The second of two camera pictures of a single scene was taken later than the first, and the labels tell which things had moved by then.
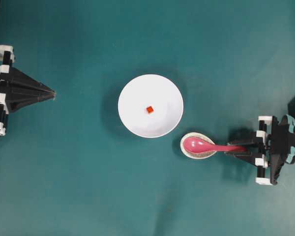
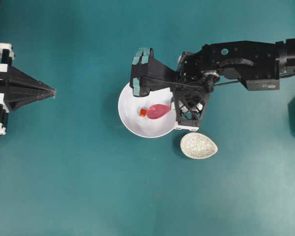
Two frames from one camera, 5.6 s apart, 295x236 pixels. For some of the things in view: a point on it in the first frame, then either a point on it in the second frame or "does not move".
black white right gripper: [263, 155] → [189, 103]
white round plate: [150, 90] does not move
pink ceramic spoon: [196, 145] → [157, 111]
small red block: [150, 109] → [143, 112]
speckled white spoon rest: [195, 155] does not move
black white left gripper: [3, 55] does not move
